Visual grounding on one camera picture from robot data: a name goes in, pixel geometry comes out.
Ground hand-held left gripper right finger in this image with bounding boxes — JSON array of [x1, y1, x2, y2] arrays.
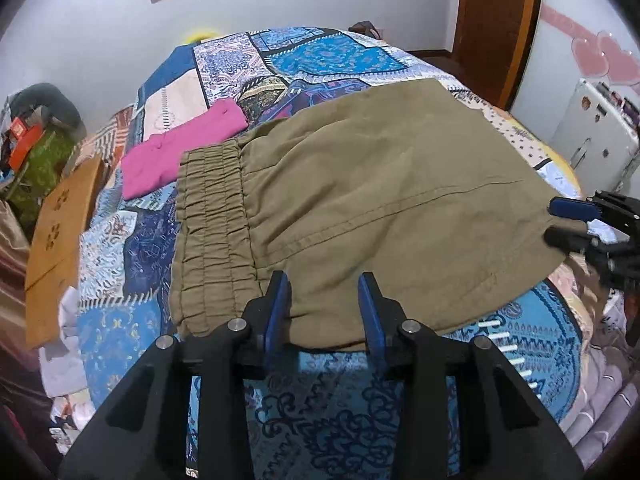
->
[[357, 271, 585, 480]]

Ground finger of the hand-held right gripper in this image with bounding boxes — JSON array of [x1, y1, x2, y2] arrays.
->
[[548, 190, 640, 234], [543, 226, 612, 262]]

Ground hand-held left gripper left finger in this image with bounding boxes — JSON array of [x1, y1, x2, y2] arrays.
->
[[59, 270, 291, 480]]

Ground olive green pants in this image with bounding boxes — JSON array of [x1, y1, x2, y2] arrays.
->
[[169, 78, 568, 352]]

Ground white cabinet with stickers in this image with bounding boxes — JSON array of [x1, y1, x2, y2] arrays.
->
[[547, 78, 640, 196]]

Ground pink striped bedding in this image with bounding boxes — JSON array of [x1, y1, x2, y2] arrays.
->
[[547, 260, 640, 471]]

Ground folded pink cloth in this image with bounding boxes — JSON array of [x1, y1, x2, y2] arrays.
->
[[121, 98, 249, 200]]

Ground brown wooden door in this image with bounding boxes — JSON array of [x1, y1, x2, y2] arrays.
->
[[454, 0, 545, 111]]

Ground white crumpled cloth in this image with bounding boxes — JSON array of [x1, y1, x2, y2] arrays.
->
[[39, 287, 91, 441]]

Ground small wooden folding table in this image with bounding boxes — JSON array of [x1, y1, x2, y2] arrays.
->
[[24, 154, 105, 351]]

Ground blue patchwork blanket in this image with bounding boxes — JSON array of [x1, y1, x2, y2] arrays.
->
[[50, 25, 603, 480]]

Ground brown bag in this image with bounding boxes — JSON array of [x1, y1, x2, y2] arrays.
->
[[348, 21, 385, 40]]

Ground green patterned bag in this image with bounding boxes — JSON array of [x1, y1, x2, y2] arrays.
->
[[4, 130, 81, 231]]

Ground orange box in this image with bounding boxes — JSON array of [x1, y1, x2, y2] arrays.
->
[[7, 116, 45, 171]]

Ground grey cushion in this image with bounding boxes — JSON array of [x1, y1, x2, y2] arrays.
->
[[10, 82, 87, 133]]

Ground pink heart wall decoration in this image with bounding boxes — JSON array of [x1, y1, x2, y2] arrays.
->
[[542, 4, 640, 87]]

